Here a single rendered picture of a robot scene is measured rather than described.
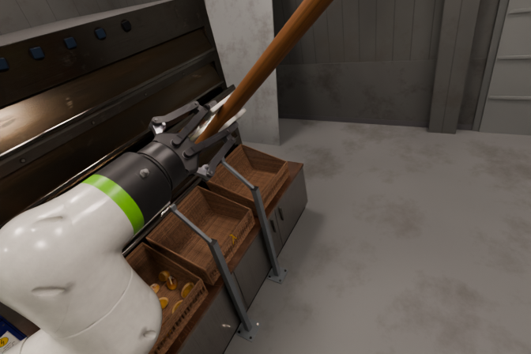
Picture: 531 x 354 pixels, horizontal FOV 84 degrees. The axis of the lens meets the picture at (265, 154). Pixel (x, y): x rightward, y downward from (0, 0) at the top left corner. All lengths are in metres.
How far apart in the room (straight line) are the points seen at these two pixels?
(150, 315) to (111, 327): 0.05
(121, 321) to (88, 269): 0.08
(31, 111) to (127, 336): 1.40
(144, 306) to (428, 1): 3.86
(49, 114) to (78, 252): 1.40
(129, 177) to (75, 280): 0.12
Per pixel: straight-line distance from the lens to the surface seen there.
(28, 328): 2.01
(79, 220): 0.37
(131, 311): 0.42
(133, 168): 0.40
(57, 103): 1.75
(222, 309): 2.14
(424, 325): 2.49
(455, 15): 3.86
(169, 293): 2.12
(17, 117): 1.70
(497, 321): 2.64
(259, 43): 4.11
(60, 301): 0.38
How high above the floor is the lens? 2.17
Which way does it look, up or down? 32 degrees down
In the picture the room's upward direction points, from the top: 13 degrees counter-clockwise
